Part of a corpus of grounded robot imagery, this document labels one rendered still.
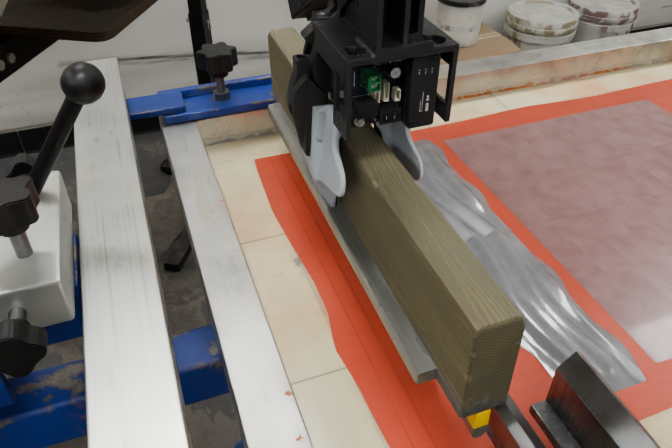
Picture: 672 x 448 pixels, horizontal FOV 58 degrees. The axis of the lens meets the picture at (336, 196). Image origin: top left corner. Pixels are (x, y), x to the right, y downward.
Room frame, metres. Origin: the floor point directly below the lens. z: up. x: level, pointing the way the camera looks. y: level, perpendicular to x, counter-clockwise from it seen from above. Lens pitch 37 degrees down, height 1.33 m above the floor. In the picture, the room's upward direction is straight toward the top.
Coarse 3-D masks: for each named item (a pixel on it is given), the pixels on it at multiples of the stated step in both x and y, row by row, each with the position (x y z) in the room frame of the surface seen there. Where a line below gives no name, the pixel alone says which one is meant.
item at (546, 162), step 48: (624, 96) 0.72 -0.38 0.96; (480, 144) 0.60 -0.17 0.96; (528, 144) 0.60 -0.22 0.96; (576, 144) 0.60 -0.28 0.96; (624, 144) 0.60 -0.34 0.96; (288, 192) 0.51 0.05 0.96; (528, 192) 0.51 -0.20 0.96; (576, 192) 0.51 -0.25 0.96; (624, 192) 0.51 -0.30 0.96; (336, 240) 0.44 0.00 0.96
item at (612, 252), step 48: (528, 240) 0.44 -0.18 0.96; (576, 240) 0.44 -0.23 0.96; (624, 240) 0.44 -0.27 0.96; (336, 288) 0.37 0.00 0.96; (576, 288) 0.37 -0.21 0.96; (624, 288) 0.37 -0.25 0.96; (336, 336) 0.32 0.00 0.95; (384, 336) 0.32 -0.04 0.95; (624, 336) 0.32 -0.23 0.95; (384, 384) 0.28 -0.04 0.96; (432, 384) 0.28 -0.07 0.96; (528, 384) 0.28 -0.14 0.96; (384, 432) 0.24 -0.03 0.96; (432, 432) 0.24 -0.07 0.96
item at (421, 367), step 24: (288, 120) 0.51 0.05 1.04; (288, 144) 0.47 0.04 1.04; (312, 192) 0.41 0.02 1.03; (336, 216) 0.37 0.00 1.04; (360, 240) 0.34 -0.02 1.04; (360, 264) 0.31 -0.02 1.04; (384, 288) 0.29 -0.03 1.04; (384, 312) 0.27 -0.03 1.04; (408, 336) 0.25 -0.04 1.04; (408, 360) 0.23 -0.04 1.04
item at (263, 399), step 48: (576, 48) 0.80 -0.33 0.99; (624, 48) 0.80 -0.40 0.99; (192, 144) 0.55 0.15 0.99; (192, 192) 0.46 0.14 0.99; (192, 240) 0.40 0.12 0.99; (240, 288) 0.34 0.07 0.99; (240, 336) 0.29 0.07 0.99; (240, 384) 0.25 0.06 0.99; (288, 384) 0.25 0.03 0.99; (240, 432) 0.24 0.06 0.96; (288, 432) 0.21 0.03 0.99
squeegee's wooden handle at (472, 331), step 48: (288, 48) 0.53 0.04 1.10; (384, 144) 0.37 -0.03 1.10; (384, 192) 0.31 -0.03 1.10; (384, 240) 0.30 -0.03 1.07; (432, 240) 0.26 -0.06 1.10; (432, 288) 0.24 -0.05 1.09; (480, 288) 0.23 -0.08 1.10; (432, 336) 0.23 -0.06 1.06; (480, 336) 0.20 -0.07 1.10; (480, 384) 0.20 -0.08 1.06
